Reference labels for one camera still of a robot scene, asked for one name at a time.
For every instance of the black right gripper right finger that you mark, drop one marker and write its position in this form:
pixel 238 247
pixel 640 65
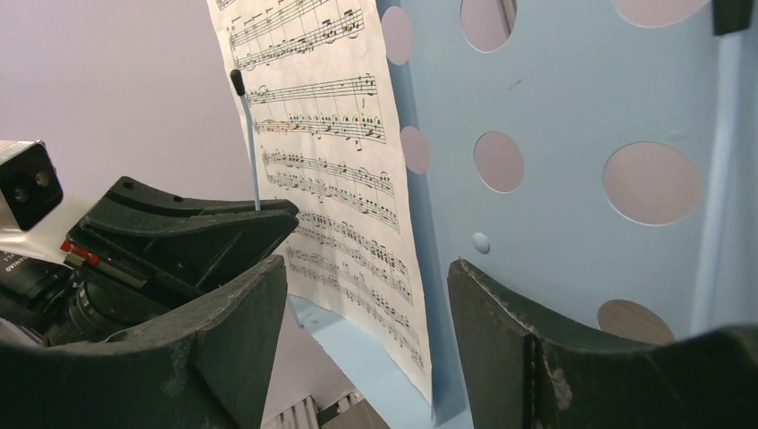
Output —
pixel 527 366

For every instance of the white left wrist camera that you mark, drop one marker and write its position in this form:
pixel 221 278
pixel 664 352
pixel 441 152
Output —
pixel 36 214

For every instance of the light blue music stand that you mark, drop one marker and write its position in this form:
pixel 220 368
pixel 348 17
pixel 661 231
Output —
pixel 596 157

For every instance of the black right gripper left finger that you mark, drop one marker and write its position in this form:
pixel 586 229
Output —
pixel 206 364

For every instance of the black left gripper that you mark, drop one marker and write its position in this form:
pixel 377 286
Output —
pixel 125 266

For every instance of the white sheet music page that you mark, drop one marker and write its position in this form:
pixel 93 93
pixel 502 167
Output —
pixel 320 109

